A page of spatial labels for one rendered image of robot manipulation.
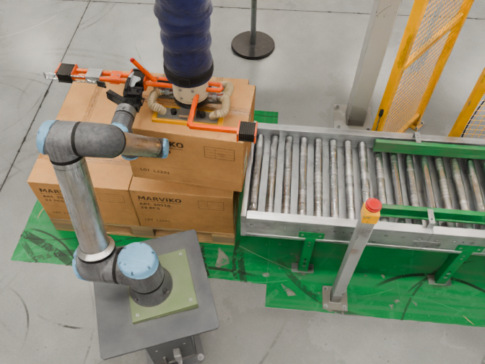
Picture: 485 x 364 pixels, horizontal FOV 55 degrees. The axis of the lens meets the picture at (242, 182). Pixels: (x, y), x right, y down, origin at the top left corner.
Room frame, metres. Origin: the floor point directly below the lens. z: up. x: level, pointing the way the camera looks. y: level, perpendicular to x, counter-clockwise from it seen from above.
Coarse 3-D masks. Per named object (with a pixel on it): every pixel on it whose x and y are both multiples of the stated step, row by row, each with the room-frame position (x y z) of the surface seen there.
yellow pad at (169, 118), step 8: (168, 112) 1.58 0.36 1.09; (176, 112) 1.57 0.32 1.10; (200, 112) 1.56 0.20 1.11; (208, 112) 1.59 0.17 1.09; (152, 120) 1.54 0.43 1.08; (160, 120) 1.53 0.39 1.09; (168, 120) 1.53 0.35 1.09; (176, 120) 1.53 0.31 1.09; (184, 120) 1.53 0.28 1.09; (200, 120) 1.53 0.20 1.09; (208, 120) 1.53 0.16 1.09; (216, 120) 1.53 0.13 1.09
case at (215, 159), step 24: (144, 96) 1.71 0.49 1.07; (240, 96) 1.72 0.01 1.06; (144, 120) 1.55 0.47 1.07; (240, 120) 1.56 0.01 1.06; (192, 144) 1.45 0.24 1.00; (216, 144) 1.43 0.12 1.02; (240, 144) 1.41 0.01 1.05; (144, 168) 1.50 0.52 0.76; (168, 168) 1.47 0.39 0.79; (192, 168) 1.45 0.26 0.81; (216, 168) 1.43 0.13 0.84; (240, 168) 1.41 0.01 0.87
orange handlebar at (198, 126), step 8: (80, 72) 1.73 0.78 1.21; (104, 72) 1.73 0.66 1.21; (112, 72) 1.72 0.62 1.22; (120, 72) 1.72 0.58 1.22; (104, 80) 1.68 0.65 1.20; (112, 80) 1.68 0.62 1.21; (120, 80) 1.67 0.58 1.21; (208, 88) 1.63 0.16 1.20; (216, 88) 1.63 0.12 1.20; (192, 104) 1.52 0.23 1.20; (192, 112) 1.47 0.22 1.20; (192, 120) 1.42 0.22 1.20; (192, 128) 1.38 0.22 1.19; (200, 128) 1.38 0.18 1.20; (208, 128) 1.38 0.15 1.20; (216, 128) 1.38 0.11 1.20; (224, 128) 1.38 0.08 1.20; (232, 128) 1.38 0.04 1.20
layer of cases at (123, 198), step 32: (96, 96) 2.27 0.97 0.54; (96, 160) 1.72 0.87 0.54; (128, 160) 1.72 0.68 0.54; (96, 192) 1.53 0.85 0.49; (128, 192) 1.51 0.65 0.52; (160, 192) 1.49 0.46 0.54; (192, 192) 1.49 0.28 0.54; (224, 192) 1.49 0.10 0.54; (128, 224) 1.52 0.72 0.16; (160, 224) 1.50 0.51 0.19; (192, 224) 1.48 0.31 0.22; (224, 224) 1.46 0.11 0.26
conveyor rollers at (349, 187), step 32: (256, 160) 1.72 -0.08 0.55; (288, 160) 1.72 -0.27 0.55; (320, 160) 1.72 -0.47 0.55; (352, 160) 1.73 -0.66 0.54; (480, 160) 1.74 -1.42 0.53; (256, 192) 1.49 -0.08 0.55; (288, 192) 1.49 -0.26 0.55; (320, 192) 1.49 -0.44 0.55; (352, 192) 1.49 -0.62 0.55; (384, 192) 1.49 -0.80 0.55; (416, 192) 1.49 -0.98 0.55; (448, 192) 1.49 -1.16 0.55; (480, 192) 1.49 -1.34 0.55; (416, 224) 1.28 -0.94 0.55; (448, 224) 1.29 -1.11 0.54
